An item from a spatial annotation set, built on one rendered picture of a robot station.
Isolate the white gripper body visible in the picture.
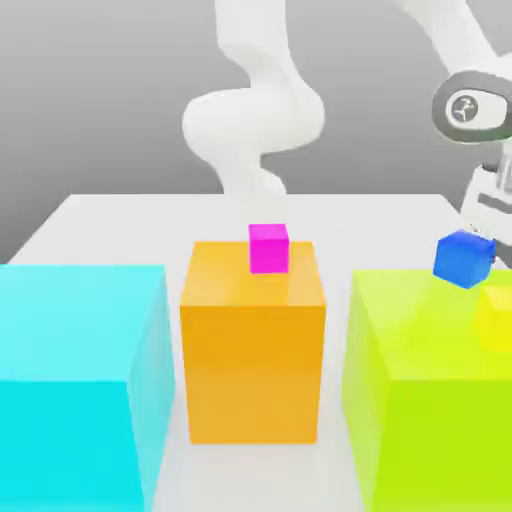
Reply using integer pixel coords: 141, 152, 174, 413
458, 165, 512, 270

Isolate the small blue cube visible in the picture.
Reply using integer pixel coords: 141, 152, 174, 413
432, 228, 498, 290

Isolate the small yellow cube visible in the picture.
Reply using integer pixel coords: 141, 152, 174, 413
474, 283, 512, 354

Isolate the small magenta cube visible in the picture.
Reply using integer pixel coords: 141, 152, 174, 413
248, 223, 290, 275

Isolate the large lime green box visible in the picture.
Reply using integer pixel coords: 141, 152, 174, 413
341, 268, 512, 512

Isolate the large orange box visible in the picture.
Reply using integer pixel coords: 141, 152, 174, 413
179, 240, 327, 446

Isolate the large cyan box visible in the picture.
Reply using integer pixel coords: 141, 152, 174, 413
0, 263, 177, 512

